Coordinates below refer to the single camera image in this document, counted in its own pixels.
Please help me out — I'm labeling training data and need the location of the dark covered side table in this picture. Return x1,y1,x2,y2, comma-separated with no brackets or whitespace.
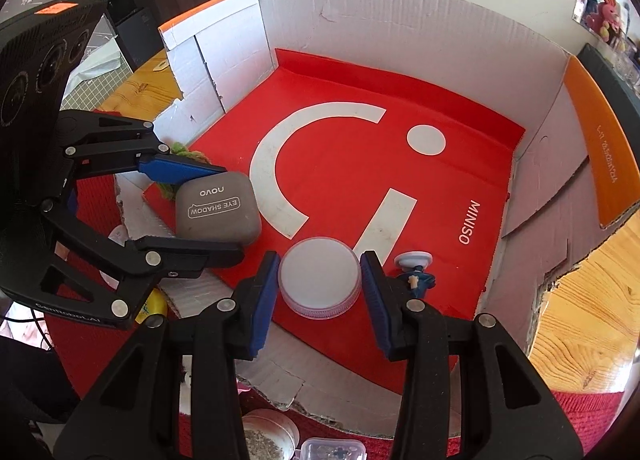
575,42,640,103

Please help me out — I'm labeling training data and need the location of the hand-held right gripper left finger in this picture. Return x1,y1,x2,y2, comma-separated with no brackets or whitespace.
52,251,282,460

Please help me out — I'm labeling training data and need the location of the small wall photo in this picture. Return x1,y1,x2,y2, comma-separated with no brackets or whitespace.
572,0,601,24

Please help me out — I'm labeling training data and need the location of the black box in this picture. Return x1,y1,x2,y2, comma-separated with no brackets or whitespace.
102,0,167,71

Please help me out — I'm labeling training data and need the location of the yellow bottle cap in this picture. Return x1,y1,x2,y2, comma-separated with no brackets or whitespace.
135,287,168,325

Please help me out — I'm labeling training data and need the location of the pink plush toy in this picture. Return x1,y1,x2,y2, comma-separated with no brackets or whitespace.
585,0,629,43

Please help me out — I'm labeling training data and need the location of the clutter of small ornaments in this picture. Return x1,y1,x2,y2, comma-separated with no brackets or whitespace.
607,34,640,90

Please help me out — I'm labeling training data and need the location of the round tin with speckled lid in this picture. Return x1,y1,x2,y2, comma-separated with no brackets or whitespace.
241,408,301,460

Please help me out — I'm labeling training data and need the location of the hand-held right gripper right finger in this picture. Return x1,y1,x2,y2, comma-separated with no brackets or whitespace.
359,250,584,460

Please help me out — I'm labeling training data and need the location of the grey grid cutting mat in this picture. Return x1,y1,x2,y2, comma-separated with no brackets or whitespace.
64,14,134,111

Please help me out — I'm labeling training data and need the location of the green yarn toy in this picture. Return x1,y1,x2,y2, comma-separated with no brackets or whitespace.
155,140,213,201

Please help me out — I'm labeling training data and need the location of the white and orange cardboard box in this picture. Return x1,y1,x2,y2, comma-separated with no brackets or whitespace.
115,0,632,441

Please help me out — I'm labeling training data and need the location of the clear plastic box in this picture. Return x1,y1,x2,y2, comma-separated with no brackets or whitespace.
299,436,368,460

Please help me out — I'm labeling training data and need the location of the red paper liner white print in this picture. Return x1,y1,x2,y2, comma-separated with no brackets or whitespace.
142,48,526,396

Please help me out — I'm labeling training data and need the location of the grey eye shadow case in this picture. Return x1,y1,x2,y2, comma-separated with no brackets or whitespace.
174,171,262,245

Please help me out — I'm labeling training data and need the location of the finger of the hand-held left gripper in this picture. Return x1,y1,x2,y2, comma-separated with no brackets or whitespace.
10,197,246,331
59,110,230,187

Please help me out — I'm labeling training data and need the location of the blue figurine with suction cup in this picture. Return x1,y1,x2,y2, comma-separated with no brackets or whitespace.
394,251,441,301

